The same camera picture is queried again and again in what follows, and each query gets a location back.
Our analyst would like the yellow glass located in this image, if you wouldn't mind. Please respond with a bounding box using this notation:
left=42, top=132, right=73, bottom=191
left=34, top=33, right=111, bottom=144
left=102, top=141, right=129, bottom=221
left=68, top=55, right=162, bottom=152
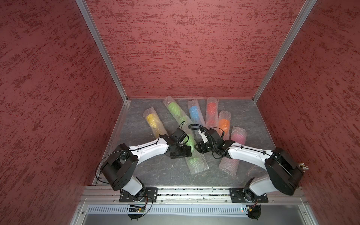
left=143, top=107, right=168, bottom=138

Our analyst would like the bright green wine glass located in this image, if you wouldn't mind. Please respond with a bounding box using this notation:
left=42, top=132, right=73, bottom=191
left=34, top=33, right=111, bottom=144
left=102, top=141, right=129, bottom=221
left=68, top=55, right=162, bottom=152
left=186, top=134, right=197, bottom=153

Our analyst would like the clear bubble wrap sheet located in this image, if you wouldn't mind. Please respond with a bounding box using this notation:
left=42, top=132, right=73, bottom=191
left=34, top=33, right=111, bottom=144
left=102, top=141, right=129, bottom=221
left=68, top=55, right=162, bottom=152
left=186, top=151, right=209, bottom=174

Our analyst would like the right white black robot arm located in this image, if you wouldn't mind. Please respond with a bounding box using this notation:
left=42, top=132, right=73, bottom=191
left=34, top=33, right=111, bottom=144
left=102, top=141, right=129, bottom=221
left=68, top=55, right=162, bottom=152
left=196, top=127, right=304, bottom=203

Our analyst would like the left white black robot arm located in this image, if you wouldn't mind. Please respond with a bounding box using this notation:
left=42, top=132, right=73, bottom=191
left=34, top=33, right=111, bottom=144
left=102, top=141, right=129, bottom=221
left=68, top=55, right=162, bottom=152
left=95, top=128, right=192, bottom=202

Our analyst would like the red glass in bubble wrap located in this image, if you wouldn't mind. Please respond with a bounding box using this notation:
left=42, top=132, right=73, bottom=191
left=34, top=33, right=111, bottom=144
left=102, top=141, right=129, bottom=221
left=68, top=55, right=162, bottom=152
left=205, top=97, right=218, bottom=128

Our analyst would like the green glass in bubble wrap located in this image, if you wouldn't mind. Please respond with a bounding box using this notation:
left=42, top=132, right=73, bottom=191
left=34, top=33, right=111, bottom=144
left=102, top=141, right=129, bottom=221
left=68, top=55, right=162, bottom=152
left=163, top=96, right=195, bottom=138

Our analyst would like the blue glass in bubble wrap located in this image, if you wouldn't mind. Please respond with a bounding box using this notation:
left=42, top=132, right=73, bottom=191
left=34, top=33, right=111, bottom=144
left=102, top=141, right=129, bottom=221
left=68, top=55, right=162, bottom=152
left=187, top=99, right=206, bottom=127

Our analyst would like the pink glass in bubble wrap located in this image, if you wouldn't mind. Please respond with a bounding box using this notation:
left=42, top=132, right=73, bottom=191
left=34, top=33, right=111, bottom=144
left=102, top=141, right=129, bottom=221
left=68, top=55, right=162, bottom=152
left=218, top=126, right=248, bottom=177

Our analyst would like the orange glass in bubble wrap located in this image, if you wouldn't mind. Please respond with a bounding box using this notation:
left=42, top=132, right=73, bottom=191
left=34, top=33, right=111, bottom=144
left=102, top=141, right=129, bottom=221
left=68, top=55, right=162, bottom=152
left=218, top=111, right=231, bottom=140

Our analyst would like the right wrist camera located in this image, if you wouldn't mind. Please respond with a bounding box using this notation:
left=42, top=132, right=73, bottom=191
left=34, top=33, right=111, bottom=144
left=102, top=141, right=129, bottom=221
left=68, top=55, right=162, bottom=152
left=198, top=128, right=208, bottom=143

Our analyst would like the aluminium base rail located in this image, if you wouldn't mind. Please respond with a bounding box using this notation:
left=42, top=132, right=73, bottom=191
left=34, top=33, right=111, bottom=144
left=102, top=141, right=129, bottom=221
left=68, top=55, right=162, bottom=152
left=71, top=186, right=318, bottom=225

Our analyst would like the left aluminium corner post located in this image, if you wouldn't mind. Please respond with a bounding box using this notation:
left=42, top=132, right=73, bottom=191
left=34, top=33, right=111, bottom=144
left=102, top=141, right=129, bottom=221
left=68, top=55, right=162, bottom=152
left=76, top=0, right=128, bottom=103

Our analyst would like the aluminium corner post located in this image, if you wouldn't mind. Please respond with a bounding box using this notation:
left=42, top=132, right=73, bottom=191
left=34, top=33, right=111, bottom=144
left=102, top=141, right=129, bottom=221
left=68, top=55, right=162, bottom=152
left=76, top=0, right=128, bottom=103
left=252, top=0, right=317, bottom=104

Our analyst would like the right aluminium corner post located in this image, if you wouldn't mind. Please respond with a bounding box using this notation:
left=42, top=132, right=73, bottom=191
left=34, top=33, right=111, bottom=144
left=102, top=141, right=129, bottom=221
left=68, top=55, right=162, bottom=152
left=252, top=0, right=317, bottom=104

